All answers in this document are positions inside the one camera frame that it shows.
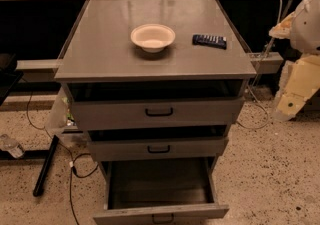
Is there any grey bottom drawer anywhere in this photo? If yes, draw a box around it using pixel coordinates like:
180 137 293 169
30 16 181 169
93 158 229 225

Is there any grey drawer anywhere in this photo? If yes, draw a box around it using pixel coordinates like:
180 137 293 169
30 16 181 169
88 138 228 161
71 97 244 131
93 158 229 225

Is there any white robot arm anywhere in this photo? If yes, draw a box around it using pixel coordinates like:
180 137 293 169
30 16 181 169
269 0 320 121

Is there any grey drawer cabinet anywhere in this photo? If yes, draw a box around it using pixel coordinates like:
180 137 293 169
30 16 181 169
54 0 257 225

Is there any grey top drawer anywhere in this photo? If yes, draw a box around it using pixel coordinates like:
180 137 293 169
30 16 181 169
71 97 244 131

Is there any grey middle drawer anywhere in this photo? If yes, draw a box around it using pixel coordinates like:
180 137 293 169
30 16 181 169
88 138 228 161

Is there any white paper bowl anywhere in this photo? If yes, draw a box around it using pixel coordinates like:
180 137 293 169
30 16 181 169
130 24 176 53

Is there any dark blue snack packet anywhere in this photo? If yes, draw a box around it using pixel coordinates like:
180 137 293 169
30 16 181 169
192 34 227 50

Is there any clear plastic bag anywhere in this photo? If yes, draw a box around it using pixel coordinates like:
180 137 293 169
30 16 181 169
45 89 74 135

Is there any black metal stand leg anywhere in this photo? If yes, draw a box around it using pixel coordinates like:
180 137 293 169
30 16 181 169
33 136 59 197

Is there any clear plastic bottle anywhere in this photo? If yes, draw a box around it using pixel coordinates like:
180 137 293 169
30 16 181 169
0 134 25 159

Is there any black floor cable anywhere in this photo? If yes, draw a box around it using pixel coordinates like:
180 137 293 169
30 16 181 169
25 90 100 225

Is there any thin grey cable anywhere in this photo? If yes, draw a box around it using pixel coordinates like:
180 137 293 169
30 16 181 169
235 0 284 131

